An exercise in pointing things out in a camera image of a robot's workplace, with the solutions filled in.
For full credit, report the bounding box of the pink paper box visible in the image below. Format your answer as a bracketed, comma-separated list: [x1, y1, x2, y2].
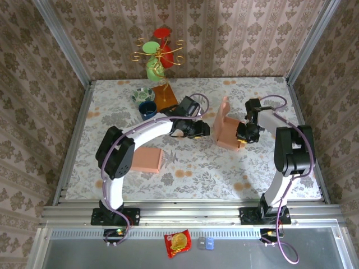
[212, 96, 249, 152]
[130, 146, 164, 174]

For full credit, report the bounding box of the dark blue mug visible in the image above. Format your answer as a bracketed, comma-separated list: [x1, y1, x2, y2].
[138, 100, 158, 122]

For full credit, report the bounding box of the green patterned bowl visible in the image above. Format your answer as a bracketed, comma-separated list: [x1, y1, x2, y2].
[131, 87, 156, 103]

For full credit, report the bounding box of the green plastic cup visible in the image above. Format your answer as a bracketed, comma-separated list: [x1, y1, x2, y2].
[142, 41, 165, 82]

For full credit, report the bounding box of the floral table mat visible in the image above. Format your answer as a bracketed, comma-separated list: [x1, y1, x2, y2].
[66, 77, 322, 200]

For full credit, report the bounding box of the red plastic cup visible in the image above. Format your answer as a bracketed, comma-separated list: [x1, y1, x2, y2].
[153, 27, 173, 69]

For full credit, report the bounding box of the aluminium mounting beam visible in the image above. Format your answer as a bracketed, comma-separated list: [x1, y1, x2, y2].
[39, 203, 351, 228]

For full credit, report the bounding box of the small black controller board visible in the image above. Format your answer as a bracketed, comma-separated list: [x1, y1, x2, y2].
[103, 228, 128, 243]
[260, 228, 284, 243]

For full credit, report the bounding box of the slotted metal strip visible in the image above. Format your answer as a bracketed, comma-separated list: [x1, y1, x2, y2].
[49, 228, 263, 239]

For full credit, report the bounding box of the red snack packet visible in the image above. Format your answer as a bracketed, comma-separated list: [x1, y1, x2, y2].
[164, 229, 192, 259]

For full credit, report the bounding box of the gold wire mug tree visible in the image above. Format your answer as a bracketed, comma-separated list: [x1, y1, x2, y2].
[130, 38, 187, 113]

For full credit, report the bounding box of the aluminium side rail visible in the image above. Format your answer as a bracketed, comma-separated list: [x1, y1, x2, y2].
[285, 77, 332, 205]
[52, 81, 94, 208]

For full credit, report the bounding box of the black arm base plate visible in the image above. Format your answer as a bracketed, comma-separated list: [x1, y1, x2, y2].
[90, 207, 141, 226]
[239, 206, 292, 226]

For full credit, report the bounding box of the aluminium frame post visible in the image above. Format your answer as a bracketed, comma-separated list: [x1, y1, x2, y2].
[285, 0, 342, 85]
[31, 0, 93, 86]

